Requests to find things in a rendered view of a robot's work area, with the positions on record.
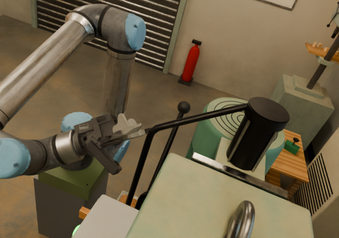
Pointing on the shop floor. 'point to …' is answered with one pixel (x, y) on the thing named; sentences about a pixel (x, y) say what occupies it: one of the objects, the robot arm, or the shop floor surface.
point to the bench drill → (308, 92)
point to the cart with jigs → (289, 164)
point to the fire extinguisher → (190, 64)
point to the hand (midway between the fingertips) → (148, 128)
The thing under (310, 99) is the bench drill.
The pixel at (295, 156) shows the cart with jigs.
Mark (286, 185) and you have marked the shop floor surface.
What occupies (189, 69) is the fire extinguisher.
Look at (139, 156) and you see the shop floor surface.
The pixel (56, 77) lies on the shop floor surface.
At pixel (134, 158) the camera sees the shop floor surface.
